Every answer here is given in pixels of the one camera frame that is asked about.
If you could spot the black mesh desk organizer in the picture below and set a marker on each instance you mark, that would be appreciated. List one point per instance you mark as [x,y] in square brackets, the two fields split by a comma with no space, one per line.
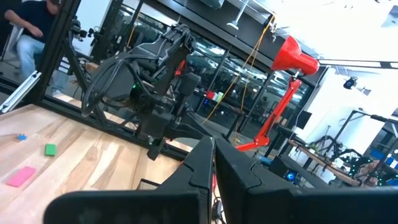
[147,184]

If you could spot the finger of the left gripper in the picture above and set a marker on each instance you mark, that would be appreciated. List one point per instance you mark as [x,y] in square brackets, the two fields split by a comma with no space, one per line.
[199,126]
[186,132]

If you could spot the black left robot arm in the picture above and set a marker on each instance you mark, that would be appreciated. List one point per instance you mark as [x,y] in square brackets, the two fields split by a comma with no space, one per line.
[149,53]

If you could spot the computer tower blue light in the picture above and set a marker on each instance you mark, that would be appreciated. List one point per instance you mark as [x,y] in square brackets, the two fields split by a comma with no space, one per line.
[289,175]

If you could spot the pink eraser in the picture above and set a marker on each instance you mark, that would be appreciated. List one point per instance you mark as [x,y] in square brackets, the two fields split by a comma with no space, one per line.
[21,176]

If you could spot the black aluminium table frame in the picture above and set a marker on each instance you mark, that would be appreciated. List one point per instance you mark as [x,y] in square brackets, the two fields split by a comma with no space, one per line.
[53,46]

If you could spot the background robot arms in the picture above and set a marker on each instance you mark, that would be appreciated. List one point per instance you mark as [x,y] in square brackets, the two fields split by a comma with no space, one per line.
[351,158]

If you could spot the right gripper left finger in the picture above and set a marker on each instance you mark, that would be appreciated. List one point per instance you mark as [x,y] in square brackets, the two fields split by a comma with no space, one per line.
[174,199]

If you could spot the blue pushpin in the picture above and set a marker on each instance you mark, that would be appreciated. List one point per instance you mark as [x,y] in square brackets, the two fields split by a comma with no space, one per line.
[21,137]

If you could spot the silver aluminium rail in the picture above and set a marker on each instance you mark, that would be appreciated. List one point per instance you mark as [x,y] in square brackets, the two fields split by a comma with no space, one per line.
[18,93]

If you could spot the person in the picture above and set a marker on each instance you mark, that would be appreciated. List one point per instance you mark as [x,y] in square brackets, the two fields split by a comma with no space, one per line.
[34,18]

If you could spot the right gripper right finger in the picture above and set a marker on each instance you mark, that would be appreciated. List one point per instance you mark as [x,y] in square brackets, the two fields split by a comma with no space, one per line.
[248,193]

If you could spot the red desk lamp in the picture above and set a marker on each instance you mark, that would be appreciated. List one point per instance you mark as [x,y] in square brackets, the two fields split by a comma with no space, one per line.
[292,57]

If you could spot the green eraser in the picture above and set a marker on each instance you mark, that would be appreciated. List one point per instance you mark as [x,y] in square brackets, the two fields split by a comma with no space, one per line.
[50,149]

